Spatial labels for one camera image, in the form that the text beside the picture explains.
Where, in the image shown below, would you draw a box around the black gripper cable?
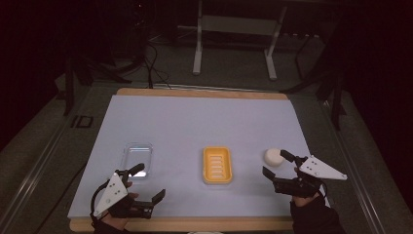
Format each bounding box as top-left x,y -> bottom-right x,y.
90,179 -> 112,226

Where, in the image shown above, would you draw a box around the pale blue table mat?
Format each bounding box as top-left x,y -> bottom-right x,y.
66,94 -> 331,219

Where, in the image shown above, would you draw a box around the black floor cables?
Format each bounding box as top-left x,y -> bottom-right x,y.
141,42 -> 172,90

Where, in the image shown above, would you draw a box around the clear plastic box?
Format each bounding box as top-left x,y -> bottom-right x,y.
121,142 -> 155,180

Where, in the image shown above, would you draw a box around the black floor bracket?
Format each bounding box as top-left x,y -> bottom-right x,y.
70,114 -> 94,129

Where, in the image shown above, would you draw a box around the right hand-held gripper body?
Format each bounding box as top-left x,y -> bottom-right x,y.
272,154 -> 348,199

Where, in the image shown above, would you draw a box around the yellow soap dish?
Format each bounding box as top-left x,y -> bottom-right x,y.
202,145 -> 234,185

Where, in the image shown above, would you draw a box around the person's right hand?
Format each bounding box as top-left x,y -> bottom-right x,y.
291,167 -> 324,208

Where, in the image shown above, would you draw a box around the round white soap bar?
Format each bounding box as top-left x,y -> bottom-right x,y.
263,148 -> 285,168

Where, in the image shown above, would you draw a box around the black metal stand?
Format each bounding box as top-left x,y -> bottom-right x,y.
280,32 -> 348,132

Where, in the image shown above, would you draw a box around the white metal stand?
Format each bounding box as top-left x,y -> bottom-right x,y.
177,0 -> 288,82

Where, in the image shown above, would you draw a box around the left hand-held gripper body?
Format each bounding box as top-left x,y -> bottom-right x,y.
93,168 -> 155,219

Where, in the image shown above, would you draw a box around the person's left hand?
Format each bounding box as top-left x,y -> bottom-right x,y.
101,180 -> 140,230

